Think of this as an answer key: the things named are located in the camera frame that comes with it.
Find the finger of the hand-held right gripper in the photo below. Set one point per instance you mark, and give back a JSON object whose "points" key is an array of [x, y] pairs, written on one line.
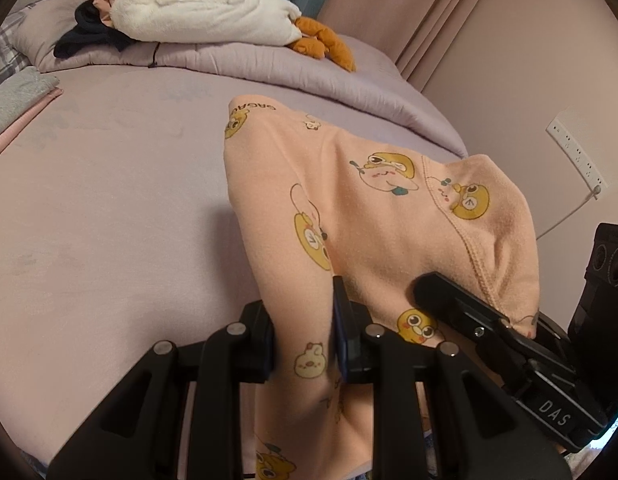
{"points": [[449, 305]]}

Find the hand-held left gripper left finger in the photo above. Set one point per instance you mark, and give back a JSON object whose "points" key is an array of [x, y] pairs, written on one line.
{"points": [[259, 340]]}

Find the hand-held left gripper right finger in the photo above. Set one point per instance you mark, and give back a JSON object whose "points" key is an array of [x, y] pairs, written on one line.
{"points": [[340, 330]]}

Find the orange cartoon print shirt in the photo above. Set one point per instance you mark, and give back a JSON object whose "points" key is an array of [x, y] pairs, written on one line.
{"points": [[389, 230]]}

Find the purple bed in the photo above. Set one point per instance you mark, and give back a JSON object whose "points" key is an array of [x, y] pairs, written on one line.
{"points": [[114, 210]]}

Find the purple duvet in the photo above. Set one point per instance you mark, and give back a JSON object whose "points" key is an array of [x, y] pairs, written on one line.
{"points": [[379, 95]]}

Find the pink curtain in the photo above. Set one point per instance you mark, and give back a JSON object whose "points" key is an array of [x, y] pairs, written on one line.
{"points": [[414, 10]]}

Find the folded pink cloth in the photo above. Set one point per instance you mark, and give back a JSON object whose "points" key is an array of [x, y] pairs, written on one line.
{"points": [[14, 131]]}

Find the white plush goose toy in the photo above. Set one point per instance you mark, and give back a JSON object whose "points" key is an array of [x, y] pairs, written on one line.
{"points": [[199, 10]]}

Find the folded grey cloth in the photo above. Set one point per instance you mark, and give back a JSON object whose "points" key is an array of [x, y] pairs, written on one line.
{"points": [[19, 95]]}

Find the dark navy cloth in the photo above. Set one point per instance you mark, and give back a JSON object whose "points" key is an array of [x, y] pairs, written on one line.
{"points": [[89, 35]]}

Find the small pink cloth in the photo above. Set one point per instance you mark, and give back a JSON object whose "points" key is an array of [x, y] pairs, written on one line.
{"points": [[106, 5]]}

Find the purple pillow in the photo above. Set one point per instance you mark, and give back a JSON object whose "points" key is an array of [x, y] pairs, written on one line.
{"points": [[44, 30]]}

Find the grey plaid blanket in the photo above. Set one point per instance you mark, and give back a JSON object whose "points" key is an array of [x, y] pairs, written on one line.
{"points": [[1, 60]]}

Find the white wall power strip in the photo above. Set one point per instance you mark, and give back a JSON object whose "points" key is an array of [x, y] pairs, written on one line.
{"points": [[576, 152]]}

